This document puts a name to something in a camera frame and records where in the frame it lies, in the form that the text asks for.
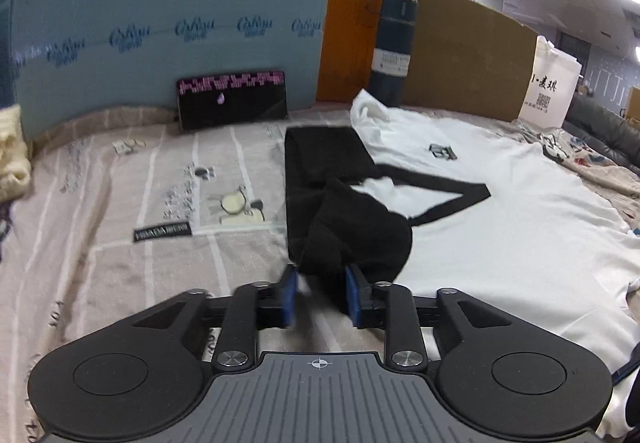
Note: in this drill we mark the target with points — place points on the cream knitted cloth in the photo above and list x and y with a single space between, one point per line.
12 158

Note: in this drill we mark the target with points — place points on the light blue foam board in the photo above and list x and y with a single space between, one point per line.
170 30

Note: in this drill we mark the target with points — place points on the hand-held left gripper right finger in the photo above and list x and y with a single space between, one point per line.
353 295

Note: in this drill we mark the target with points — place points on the dark blue water bottle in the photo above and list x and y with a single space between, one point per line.
393 50

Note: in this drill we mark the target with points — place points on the orange board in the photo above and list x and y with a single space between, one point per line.
350 30

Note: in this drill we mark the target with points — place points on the black box with pink pattern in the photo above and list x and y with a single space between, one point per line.
232 99

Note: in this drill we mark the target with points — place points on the brown cardboard panel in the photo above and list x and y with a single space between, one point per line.
470 58

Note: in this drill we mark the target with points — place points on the white and black t-shirt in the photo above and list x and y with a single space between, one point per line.
500 233

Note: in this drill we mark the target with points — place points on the white tote bag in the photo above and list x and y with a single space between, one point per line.
547 88

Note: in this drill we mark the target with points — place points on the black leather sofa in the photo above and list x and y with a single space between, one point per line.
607 130

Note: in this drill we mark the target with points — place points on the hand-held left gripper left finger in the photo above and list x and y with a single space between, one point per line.
289 292

